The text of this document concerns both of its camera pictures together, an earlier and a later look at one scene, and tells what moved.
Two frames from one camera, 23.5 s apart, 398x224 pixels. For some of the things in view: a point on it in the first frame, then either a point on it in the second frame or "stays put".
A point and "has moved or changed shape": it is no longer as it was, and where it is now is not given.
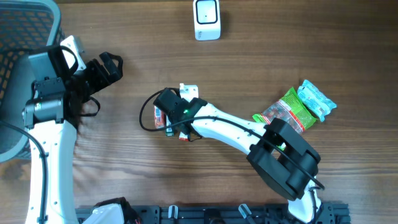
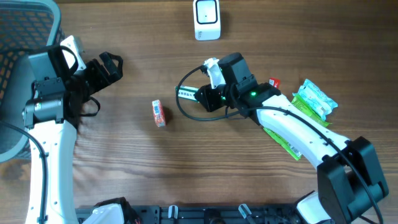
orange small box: (160, 118) stays put
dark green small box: (169, 132) has moved or changed shape
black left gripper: (103, 79) stays put
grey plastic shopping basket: (26, 27) stays put
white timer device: (207, 20) stays put
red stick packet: (183, 137) to (274, 81)
